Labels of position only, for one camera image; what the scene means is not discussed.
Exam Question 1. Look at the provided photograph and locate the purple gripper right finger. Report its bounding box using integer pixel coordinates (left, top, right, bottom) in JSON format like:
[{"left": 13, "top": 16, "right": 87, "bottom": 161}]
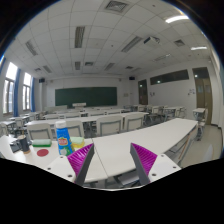
[{"left": 130, "top": 143, "right": 157, "bottom": 185}]

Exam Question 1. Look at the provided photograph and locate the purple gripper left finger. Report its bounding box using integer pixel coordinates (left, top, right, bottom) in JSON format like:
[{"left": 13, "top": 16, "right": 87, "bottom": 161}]
[{"left": 67, "top": 143, "right": 94, "bottom": 186}]

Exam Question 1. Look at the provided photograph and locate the blue bottle white cap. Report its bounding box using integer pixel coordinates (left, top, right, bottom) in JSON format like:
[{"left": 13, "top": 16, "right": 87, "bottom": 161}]
[{"left": 55, "top": 120, "right": 73, "bottom": 156}]

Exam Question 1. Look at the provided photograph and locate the white chair behind bottle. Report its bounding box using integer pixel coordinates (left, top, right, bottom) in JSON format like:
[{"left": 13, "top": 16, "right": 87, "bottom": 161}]
[{"left": 66, "top": 120, "right": 84, "bottom": 137}]

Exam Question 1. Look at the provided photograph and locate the white chair front right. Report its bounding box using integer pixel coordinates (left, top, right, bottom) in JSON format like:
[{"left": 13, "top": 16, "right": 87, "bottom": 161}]
[{"left": 124, "top": 114, "right": 144, "bottom": 131}]

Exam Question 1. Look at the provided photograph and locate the green sponge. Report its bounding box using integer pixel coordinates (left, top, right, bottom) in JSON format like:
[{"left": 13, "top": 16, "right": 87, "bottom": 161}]
[{"left": 32, "top": 139, "right": 52, "bottom": 147}]

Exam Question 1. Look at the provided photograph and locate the white chair front centre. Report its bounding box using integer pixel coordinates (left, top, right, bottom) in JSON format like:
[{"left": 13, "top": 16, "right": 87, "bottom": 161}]
[{"left": 96, "top": 115, "right": 123, "bottom": 136}]

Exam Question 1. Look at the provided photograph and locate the white chair front left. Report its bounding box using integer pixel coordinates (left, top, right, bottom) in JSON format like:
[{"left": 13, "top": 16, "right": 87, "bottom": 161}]
[{"left": 27, "top": 123, "right": 53, "bottom": 140}]

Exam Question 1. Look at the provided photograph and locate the dark cup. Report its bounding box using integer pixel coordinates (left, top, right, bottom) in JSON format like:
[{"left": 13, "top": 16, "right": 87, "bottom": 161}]
[{"left": 17, "top": 135, "right": 30, "bottom": 154}]

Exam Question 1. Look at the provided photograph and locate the green chalkboard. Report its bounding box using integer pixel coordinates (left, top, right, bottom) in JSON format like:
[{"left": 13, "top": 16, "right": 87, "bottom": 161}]
[{"left": 55, "top": 87, "right": 117, "bottom": 108}]

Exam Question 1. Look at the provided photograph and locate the wooden door right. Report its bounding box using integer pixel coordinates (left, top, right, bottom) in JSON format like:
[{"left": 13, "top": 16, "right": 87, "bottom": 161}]
[{"left": 195, "top": 78, "right": 213, "bottom": 125}]

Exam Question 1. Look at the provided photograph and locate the blue curtain left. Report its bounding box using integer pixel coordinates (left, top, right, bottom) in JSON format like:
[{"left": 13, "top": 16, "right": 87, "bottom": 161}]
[{"left": 13, "top": 68, "right": 21, "bottom": 117}]

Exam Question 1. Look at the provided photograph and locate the ceiling projector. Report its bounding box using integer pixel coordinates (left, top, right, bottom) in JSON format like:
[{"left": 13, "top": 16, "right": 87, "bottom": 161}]
[{"left": 143, "top": 36, "right": 160, "bottom": 45}]

